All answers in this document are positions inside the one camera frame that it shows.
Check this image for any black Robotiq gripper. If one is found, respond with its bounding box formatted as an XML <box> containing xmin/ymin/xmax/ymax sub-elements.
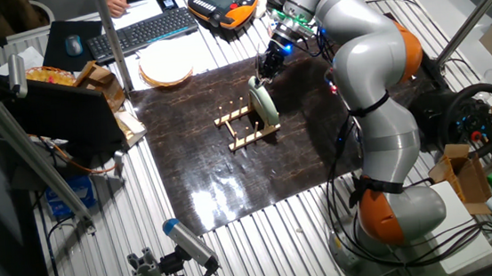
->
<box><xmin>252</xmin><ymin>35</ymin><xmax>297</xmax><ymax>89</ymax></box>

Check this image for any pale green dish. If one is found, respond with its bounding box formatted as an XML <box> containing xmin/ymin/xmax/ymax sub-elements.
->
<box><xmin>246</xmin><ymin>74</ymin><xmax>281</xmax><ymax>128</ymax></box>

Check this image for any wooden dish rack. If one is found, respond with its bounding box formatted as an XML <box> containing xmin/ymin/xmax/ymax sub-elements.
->
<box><xmin>211</xmin><ymin>93</ymin><xmax>285</xmax><ymax>154</ymax></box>

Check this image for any person's right hand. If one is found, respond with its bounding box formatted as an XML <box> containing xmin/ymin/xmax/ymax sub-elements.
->
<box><xmin>103</xmin><ymin>0</ymin><xmax>132</xmax><ymax>19</ymax></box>

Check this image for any wrist adapter with circuit board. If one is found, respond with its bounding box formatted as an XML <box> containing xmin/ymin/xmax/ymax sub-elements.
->
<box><xmin>269</xmin><ymin>5</ymin><xmax>317</xmax><ymax>43</ymax></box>

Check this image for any white round object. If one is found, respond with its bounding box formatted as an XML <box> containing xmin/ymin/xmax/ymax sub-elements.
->
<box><xmin>253</xmin><ymin>0</ymin><xmax>270</xmax><ymax>20</ymax></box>

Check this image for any white plate gold rim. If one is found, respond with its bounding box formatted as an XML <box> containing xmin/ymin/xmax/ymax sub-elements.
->
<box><xmin>136</xmin><ymin>38</ymin><xmax>197</xmax><ymax>91</ymax></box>

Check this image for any dark marble pattern mat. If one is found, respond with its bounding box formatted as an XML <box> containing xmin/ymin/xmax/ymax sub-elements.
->
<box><xmin>125</xmin><ymin>47</ymin><xmax>373</xmax><ymax>242</ymax></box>

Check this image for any black computer keyboard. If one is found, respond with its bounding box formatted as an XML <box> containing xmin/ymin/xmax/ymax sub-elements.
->
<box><xmin>83</xmin><ymin>5</ymin><xmax>202</xmax><ymax>66</ymax></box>

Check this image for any white yellow packet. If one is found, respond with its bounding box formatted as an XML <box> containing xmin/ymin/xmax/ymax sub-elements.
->
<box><xmin>113</xmin><ymin>109</ymin><xmax>149</xmax><ymax>150</ymax></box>

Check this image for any brown paper bag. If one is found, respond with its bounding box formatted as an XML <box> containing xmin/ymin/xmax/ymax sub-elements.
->
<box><xmin>71</xmin><ymin>58</ymin><xmax>128</xmax><ymax>117</ymax></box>

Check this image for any blue grey computer mouse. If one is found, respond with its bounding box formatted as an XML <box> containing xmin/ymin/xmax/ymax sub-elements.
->
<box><xmin>64</xmin><ymin>34</ymin><xmax>85</xmax><ymax>58</ymax></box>

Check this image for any black mouse pad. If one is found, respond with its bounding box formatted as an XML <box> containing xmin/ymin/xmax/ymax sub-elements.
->
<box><xmin>38</xmin><ymin>17</ymin><xmax>107</xmax><ymax>75</ymax></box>

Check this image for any black monitor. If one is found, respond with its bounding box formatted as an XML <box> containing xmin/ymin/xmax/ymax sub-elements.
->
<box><xmin>0</xmin><ymin>59</ymin><xmax>128</xmax><ymax>163</ymax></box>

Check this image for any black steering wheel controller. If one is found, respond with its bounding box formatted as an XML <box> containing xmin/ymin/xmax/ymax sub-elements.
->
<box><xmin>406</xmin><ymin>82</ymin><xmax>492</xmax><ymax>165</ymax></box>

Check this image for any orange wicker basket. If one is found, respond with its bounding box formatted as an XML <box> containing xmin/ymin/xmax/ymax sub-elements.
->
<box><xmin>24</xmin><ymin>61</ymin><xmax>78</xmax><ymax>91</ymax></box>

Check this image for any blue box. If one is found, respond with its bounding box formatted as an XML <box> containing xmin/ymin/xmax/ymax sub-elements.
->
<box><xmin>44</xmin><ymin>173</ymin><xmax>99</xmax><ymax>219</ymax></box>

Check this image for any white board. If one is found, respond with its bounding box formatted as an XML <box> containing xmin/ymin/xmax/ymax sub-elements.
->
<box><xmin>426</xmin><ymin>177</ymin><xmax>492</xmax><ymax>276</ymax></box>

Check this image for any brown cardboard box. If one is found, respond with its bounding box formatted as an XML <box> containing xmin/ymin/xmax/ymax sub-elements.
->
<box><xmin>424</xmin><ymin>140</ymin><xmax>492</xmax><ymax>220</ymax></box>

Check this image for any long aluminium beam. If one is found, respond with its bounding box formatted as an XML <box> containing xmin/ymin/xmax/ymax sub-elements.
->
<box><xmin>0</xmin><ymin>53</ymin><xmax>97</xmax><ymax>239</ymax></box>

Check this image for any brown fuzzy garment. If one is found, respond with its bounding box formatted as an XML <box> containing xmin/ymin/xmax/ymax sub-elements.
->
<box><xmin>0</xmin><ymin>0</ymin><xmax>48</xmax><ymax>36</ymax></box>

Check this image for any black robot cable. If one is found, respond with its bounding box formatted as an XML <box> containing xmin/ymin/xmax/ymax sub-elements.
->
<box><xmin>322</xmin><ymin>158</ymin><xmax>492</xmax><ymax>276</ymax></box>
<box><xmin>319</xmin><ymin>114</ymin><xmax>372</xmax><ymax>239</ymax></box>

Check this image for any silver camera blue cap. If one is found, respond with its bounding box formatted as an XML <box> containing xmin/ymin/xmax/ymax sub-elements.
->
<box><xmin>161</xmin><ymin>214</ymin><xmax>221</xmax><ymax>275</ymax></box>

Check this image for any orange cable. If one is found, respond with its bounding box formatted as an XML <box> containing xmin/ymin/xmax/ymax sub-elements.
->
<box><xmin>26</xmin><ymin>126</ymin><xmax>118</xmax><ymax>181</ymax></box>

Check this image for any silver cylinder camera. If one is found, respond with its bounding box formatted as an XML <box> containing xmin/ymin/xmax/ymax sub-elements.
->
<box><xmin>5</xmin><ymin>52</ymin><xmax>30</xmax><ymax>100</ymax></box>

